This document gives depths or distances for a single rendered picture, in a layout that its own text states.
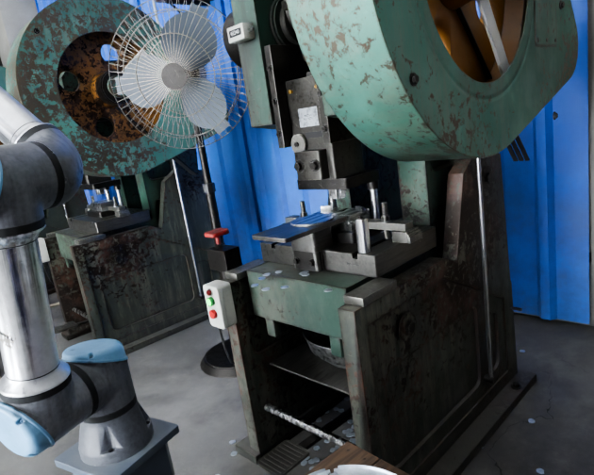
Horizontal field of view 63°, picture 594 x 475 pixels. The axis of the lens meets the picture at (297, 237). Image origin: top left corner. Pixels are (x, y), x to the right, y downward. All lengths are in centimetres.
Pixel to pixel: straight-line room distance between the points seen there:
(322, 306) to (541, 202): 133
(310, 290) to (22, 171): 75
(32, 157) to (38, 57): 158
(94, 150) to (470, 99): 179
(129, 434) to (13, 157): 59
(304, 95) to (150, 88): 90
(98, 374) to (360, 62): 76
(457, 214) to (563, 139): 90
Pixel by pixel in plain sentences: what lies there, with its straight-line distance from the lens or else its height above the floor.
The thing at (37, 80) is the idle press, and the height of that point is 138.
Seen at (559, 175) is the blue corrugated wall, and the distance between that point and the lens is 235.
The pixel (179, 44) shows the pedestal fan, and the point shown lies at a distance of 209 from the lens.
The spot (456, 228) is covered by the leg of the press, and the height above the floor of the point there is 68.
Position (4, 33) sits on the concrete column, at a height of 239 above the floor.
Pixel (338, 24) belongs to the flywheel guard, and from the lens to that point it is 91.
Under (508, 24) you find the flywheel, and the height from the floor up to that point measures 122.
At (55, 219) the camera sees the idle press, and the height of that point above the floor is 57.
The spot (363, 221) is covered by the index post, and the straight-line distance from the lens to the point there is 125.
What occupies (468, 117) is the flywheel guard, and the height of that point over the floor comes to 102.
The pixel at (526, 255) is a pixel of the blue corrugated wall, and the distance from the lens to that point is 248.
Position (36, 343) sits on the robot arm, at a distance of 94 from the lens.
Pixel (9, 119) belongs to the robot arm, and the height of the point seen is 114.
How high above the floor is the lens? 106
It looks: 13 degrees down
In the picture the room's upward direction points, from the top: 9 degrees counter-clockwise
